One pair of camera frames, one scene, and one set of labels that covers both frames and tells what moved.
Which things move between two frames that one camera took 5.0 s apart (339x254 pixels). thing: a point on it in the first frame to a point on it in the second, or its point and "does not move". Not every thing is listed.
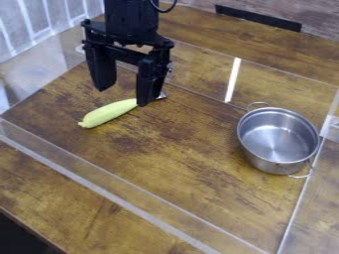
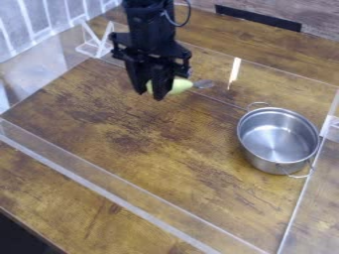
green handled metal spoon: x=112 y=109 to x=183 y=84
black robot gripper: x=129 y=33 to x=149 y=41
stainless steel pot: x=277 y=140 does not move
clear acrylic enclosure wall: x=32 y=46 does not move
